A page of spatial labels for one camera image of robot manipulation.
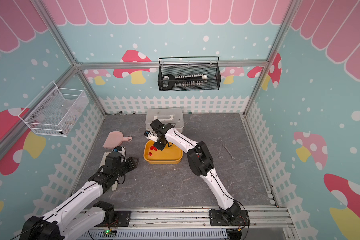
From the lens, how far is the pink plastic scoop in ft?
3.43

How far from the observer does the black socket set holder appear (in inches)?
35.0

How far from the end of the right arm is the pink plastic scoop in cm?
27

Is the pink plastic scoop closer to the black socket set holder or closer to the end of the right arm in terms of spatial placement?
the end of the right arm

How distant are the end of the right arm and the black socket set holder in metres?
0.22

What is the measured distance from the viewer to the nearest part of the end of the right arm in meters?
0.74

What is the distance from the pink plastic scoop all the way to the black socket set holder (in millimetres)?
452
